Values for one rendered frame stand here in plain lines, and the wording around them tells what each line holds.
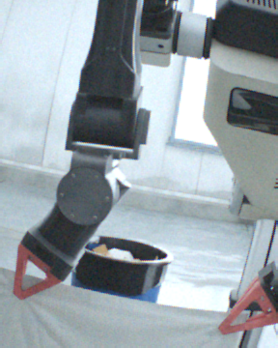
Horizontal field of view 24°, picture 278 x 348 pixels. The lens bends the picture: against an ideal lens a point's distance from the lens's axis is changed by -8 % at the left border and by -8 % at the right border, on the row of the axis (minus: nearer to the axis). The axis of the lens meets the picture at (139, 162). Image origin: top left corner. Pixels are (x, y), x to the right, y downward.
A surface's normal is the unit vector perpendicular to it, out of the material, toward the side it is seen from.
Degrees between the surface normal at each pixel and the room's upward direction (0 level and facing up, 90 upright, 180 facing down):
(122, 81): 108
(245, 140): 130
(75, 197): 90
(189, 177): 90
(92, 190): 90
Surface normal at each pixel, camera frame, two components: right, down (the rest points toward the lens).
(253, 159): -0.18, 0.69
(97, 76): -0.11, 0.37
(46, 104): -0.10, 0.07
